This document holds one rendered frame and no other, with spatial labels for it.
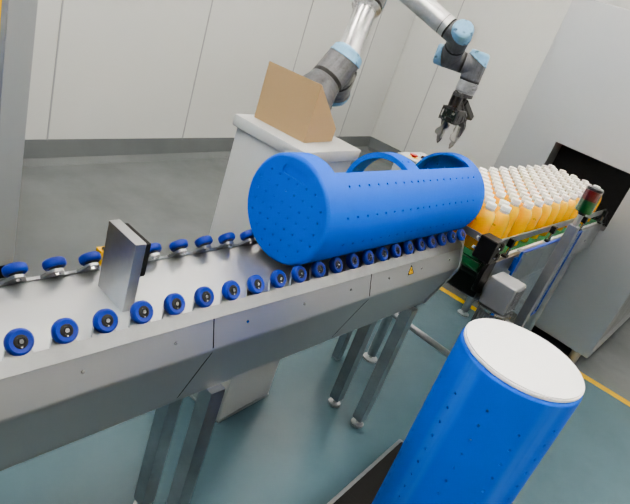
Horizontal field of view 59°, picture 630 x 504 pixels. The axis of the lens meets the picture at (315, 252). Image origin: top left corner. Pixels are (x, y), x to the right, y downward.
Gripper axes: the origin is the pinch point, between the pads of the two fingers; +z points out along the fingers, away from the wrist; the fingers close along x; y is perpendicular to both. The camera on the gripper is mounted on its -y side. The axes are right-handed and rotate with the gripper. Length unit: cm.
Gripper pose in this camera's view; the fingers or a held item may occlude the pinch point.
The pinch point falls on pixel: (445, 142)
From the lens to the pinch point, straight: 230.0
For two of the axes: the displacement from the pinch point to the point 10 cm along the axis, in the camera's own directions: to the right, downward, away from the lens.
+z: -3.1, 8.6, 4.2
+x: 7.0, 5.0, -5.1
